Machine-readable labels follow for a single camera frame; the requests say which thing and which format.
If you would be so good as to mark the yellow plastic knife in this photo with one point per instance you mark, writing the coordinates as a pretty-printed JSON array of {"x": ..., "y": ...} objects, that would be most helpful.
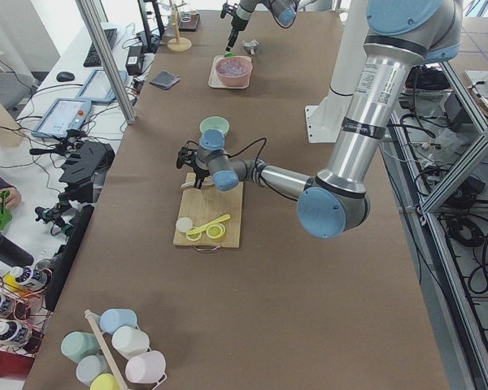
[{"x": 220, "y": 219}]

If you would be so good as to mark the black water bottle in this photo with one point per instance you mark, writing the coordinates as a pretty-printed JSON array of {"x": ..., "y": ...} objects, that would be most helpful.
[{"x": 12, "y": 255}]

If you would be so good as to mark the pink cup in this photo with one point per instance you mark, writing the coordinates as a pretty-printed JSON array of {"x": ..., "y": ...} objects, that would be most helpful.
[{"x": 146, "y": 368}]

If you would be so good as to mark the mint green bowl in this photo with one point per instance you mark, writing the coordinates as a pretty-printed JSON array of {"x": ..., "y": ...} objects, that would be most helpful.
[{"x": 215, "y": 123}]

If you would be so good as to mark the cream serving tray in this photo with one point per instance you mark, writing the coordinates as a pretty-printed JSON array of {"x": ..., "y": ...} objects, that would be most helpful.
[{"x": 213, "y": 80}]

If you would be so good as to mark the wooden cutting board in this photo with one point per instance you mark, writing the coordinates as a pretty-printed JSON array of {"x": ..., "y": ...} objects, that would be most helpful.
[{"x": 204, "y": 205}]

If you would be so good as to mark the aluminium frame post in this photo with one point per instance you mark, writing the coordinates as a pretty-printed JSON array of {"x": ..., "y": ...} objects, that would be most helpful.
[{"x": 90, "y": 17}]

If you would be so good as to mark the pink bowl with ice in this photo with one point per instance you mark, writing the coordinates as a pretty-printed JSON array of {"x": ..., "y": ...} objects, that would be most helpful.
[{"x": 234, "y": 71}]

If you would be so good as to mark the light blue cup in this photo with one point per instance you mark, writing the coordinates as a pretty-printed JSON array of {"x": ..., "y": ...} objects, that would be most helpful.
[{"x": 112, "y": 319}]

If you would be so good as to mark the grey blue cup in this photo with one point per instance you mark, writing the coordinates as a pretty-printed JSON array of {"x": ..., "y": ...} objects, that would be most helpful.
[{"x": 90, "y": 367}]

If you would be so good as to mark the white ceramic spoon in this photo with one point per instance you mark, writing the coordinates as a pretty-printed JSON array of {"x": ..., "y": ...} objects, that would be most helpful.
[{"x": 191, "y": 184}]

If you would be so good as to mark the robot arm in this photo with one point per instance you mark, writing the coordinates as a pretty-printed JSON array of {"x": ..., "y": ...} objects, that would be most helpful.
[
  {"x": 283, "y": 12},
  {"x": 401, "y": 35}
]

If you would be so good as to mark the wooden mug tree stand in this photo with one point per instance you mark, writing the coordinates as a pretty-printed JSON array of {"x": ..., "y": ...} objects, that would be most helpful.
[{"x": 174, "y": 41}]

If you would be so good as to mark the blue teach pendant near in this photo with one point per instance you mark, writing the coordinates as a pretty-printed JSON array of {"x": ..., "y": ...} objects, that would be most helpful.
[{"x": 64, "y": 114}]

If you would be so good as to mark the lemon slice upper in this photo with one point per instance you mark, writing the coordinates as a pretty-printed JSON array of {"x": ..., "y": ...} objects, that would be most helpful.
[{"x": 195, "y": 234}]

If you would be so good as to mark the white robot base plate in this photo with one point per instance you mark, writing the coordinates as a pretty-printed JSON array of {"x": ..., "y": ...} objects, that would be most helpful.
[{"x": 323, "y": 122}]

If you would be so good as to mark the white wire cup rack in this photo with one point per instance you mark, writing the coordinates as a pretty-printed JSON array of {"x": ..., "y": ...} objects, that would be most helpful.
[{"x": 115, "y": 361}]

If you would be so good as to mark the grey folded cloth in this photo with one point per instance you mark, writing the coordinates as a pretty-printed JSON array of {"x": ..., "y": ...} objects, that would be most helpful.
[{"x": 165, "y": 80}]

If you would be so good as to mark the steel ice scoop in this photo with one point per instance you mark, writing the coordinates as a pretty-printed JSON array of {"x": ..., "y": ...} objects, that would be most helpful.
[{"x": 250, "y": 47}]

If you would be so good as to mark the blue teach pendant far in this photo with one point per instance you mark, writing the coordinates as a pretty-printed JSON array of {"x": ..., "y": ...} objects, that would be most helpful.
[{"x": 97, "y": 88}]

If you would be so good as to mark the green plastic tool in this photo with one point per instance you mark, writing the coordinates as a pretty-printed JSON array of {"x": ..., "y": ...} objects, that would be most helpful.
[{"x": 5, "y": 214}]

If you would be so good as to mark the white cup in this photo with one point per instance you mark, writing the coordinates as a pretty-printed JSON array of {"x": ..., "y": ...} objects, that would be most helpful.
[{"x": 130, "y": 342}]

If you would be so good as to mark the pale green cup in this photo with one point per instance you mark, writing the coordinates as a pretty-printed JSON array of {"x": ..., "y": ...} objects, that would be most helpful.
[{"x": 77, "y": 345}]

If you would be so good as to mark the lemon slice lower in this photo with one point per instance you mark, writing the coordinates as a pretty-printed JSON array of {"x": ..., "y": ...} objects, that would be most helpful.
[{"x": 215, "y": 231}]

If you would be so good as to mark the black computer mouse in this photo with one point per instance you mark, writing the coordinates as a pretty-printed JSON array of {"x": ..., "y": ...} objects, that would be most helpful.
[{"x": 65, "y": 76}]

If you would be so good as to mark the yellow cup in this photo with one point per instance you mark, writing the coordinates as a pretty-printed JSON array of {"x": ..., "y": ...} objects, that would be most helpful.
[{"x": 104, "y": 381}]

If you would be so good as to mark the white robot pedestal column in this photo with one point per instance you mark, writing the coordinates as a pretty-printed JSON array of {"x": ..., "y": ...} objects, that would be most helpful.
[{"x": 351, "y": 56}]

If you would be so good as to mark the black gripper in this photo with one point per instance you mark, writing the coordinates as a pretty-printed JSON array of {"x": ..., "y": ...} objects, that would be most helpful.
[
  {"x": 234, "y": 27},
  {"x": 199, "y": 171}
]

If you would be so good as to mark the copper wire bottle basket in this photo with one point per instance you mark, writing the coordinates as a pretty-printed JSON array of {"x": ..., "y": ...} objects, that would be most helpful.
[{"x": 22, "y": 309}]

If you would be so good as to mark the blue teach pendant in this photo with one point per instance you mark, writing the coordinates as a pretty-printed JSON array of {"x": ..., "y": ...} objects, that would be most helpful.
[
  {"x": 97, "y": 88},
  {"x": 64, "y": 114}
]

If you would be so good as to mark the lemon slice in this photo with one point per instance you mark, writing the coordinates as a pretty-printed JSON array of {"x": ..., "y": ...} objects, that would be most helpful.
[
  {"x": 215, "y": 231},
  {"x": 195, "y": 234}
]

